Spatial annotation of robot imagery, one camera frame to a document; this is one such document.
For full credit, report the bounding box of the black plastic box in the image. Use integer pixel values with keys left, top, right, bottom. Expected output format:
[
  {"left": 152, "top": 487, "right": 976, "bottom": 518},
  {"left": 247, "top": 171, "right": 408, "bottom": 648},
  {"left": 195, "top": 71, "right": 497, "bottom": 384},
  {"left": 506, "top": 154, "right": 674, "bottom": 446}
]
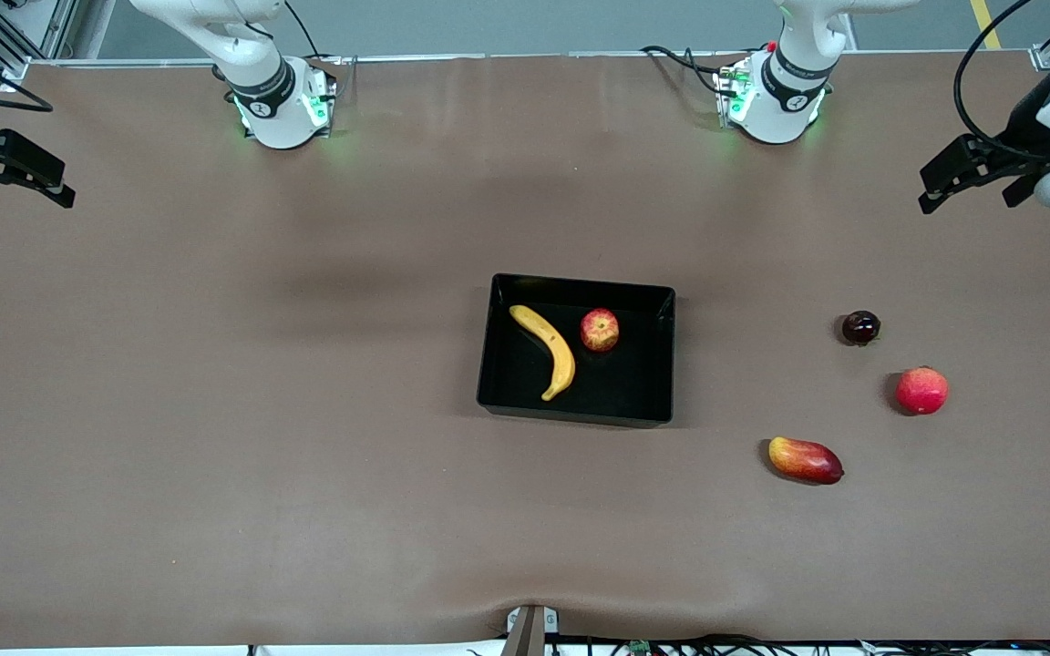
[{"left": 476, "top": 272, "right": 677, "bottom": 429}]

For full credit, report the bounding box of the yellow banana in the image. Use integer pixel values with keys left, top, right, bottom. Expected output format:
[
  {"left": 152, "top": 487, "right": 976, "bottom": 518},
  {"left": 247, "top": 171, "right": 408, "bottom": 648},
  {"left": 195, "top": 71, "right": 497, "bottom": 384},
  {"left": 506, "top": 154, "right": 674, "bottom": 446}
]
[{"left": 508, "top": 303, "right": 578, "bottom": 403}]

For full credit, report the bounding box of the black right base cable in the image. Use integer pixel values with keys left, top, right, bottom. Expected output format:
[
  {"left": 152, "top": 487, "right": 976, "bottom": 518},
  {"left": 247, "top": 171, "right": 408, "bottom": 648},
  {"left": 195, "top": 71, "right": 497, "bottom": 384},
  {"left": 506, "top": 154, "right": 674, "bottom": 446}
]
[{"left": 283, "top": 0, "right": 345, "bottom": 67}]

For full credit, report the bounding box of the dark purple plum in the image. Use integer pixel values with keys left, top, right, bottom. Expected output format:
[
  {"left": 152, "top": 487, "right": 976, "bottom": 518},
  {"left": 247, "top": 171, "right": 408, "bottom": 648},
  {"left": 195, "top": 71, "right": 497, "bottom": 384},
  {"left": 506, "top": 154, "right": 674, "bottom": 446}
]
[{"left": 841, "top": 310, "right": 882, "bottom": 347}]

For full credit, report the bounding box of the black left base cable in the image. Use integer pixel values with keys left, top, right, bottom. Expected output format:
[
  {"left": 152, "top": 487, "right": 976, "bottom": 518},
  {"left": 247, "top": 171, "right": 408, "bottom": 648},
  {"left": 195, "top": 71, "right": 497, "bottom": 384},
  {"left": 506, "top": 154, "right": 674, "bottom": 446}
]
[{"left": 640, "top": 45, "right": 737, "bottom": 97}]

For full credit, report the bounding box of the aluminium frame profile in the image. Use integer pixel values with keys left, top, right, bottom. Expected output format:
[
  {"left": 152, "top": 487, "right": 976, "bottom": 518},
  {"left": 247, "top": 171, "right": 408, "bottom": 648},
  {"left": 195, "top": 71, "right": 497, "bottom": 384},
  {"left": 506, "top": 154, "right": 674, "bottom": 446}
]
[{"left": 0, "top": 0, "right": 81, "bottom": 92}]

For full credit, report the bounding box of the round red peach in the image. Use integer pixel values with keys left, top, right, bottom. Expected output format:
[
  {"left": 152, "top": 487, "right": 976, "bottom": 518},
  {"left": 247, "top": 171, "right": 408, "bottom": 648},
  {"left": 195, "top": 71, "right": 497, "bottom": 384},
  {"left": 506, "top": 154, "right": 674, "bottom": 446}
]
[{"left": 895, "top": 365, "right": 951, "bottom": 417}]

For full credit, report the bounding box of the red yellow apple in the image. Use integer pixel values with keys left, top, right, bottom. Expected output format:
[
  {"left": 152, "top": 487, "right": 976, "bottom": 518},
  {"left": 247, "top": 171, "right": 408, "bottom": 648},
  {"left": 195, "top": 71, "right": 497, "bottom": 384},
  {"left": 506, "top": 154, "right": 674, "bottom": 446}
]
[{"left": 579, "top": 307, "right": 622, "bottom": 354}]

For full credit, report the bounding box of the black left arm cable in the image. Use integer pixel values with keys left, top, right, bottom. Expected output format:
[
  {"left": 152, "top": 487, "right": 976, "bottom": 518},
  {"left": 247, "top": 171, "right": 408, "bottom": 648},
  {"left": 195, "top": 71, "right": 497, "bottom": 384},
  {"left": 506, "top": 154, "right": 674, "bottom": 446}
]
[{"left": 952, "top": 0, "right": 1050, "bottom": 163}]

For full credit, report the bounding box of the grey table clamp mount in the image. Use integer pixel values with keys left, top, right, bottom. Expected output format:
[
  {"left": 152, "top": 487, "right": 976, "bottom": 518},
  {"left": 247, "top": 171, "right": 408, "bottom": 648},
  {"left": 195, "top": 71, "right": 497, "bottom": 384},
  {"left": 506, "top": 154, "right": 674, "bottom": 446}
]
[{"left": 501, "top": 604, "right": 561, "bottom": 656}]

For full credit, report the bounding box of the metal table edge rail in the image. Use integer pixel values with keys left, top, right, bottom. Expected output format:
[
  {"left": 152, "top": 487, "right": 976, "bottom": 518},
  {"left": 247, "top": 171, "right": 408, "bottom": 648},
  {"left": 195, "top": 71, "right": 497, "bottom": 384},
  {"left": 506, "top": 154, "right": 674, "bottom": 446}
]
[{"left": 0, "top": 49, "right": 1047, "bottom": 70}]

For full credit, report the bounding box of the black base cable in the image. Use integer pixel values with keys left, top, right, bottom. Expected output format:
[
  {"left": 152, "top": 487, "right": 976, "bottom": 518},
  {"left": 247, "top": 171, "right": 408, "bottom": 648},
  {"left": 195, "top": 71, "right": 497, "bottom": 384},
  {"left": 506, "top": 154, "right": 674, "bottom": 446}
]
[
  {"left": 640, "top": 45, "right": 737, "bottom": 97},
  {"left": 283, "top": 0, "right": 345, "bottom": 67}
]

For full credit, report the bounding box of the red yellow mango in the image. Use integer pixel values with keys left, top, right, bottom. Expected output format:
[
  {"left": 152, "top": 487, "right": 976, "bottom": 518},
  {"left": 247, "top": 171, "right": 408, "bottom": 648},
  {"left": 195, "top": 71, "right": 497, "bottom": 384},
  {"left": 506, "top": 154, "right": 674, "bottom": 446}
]
[{"left": 767, "top": 436, "right": 845, "bottom": 487}]

